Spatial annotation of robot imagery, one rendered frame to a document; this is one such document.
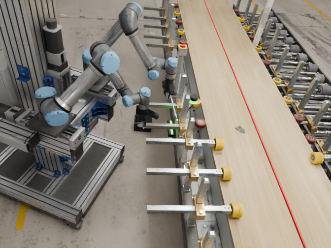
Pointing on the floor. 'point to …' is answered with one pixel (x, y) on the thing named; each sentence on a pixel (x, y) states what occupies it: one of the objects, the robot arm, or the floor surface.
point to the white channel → (262, 22)
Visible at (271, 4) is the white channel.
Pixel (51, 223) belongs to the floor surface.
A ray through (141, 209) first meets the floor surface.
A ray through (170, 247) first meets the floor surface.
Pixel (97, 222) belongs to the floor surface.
